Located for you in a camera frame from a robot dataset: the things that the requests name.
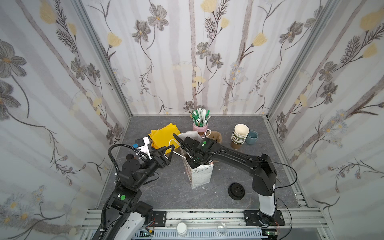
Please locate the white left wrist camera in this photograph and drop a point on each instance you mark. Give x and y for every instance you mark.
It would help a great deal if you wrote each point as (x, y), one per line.
(142, 148)

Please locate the brown bottle black cap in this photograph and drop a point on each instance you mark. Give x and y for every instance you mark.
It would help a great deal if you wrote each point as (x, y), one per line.
(129, 157)

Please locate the pink cup with straws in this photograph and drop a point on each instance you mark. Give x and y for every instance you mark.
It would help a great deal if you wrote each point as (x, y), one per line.
(200, 117)

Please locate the yellow paper napkin stack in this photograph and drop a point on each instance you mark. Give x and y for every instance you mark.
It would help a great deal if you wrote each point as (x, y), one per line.
(162, 137)

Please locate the clear glass cup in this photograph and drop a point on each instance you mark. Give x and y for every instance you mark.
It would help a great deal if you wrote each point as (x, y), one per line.
(222, 229)

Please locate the white paper takeout bag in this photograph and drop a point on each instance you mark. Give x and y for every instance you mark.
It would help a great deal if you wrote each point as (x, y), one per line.
(200, 175)

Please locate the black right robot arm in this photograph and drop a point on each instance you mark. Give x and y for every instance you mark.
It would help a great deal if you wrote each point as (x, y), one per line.
(260, 168)

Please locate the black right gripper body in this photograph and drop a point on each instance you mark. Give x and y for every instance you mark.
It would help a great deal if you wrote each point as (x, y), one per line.
(191, 144)

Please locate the brown pulp carrier stack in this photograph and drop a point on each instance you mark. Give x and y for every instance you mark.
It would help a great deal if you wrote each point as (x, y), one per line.
(216, 136)

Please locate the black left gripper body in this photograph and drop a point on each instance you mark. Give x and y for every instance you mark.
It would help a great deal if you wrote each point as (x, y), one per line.
(159, 159)

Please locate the stack of paper cups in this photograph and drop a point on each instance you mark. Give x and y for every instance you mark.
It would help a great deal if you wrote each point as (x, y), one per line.
(239, 136)

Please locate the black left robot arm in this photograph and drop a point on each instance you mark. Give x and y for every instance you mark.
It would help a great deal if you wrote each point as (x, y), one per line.
(123, 213)

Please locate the white perforated cable tray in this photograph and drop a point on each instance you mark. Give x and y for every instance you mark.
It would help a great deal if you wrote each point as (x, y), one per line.
(198, 234)

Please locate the teal ceramic cup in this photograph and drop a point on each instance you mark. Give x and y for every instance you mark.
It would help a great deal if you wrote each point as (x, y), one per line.
(252, 137)

